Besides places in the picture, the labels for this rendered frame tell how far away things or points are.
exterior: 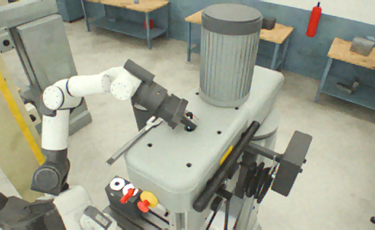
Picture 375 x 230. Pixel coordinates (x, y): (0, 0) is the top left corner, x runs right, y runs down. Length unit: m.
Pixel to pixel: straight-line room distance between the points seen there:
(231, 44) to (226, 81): 0.14
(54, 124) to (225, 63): 0.61
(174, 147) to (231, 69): 0.32
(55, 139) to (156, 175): 0.41
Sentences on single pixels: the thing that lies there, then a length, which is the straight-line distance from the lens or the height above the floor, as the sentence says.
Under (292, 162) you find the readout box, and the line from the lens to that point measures 1.06.
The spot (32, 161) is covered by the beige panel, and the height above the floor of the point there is 0.64.
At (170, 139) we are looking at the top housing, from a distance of 0.83.
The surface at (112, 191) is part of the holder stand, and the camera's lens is 1.68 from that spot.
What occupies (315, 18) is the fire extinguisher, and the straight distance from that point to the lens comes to 4.81.
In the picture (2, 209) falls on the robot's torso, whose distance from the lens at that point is 1.34.
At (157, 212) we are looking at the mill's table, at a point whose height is 0.94.
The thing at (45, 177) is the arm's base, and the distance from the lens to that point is 0.99.
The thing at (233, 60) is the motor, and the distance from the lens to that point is 0.86.
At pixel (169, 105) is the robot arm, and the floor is 1.99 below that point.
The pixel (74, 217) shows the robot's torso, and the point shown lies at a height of 1.62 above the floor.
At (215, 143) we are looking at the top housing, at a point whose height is 1.89.
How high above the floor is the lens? 2.47
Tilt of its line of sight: 39 degrees down
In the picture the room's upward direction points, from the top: straight up
